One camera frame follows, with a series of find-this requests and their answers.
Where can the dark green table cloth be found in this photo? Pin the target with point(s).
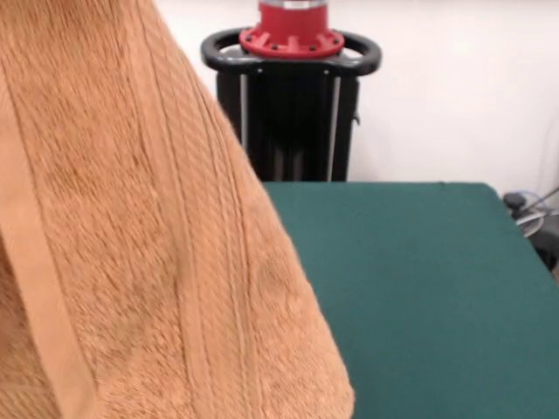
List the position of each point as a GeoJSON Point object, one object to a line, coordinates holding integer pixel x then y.
{"type": "Point", "coordinates": [436, 305]}

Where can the tan terry towel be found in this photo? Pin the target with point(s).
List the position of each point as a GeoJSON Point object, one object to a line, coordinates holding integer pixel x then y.
{"type": "Point", "coordinates": [131, 218]}

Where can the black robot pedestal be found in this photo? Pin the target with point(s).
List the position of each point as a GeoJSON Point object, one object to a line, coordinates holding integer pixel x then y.
{"type": "Point", "coordinates": [297, 131]}

